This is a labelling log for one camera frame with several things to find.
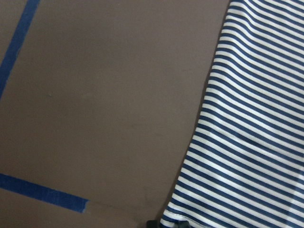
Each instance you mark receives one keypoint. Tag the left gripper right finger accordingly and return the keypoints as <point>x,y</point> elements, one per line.
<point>181,225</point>

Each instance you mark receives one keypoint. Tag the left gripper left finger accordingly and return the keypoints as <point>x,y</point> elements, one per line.
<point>152,224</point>

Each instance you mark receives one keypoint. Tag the navy white striped polo shirt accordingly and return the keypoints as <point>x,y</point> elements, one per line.
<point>245,164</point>

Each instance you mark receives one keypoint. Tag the brown table cover mat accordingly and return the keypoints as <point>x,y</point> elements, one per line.
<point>102,103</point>

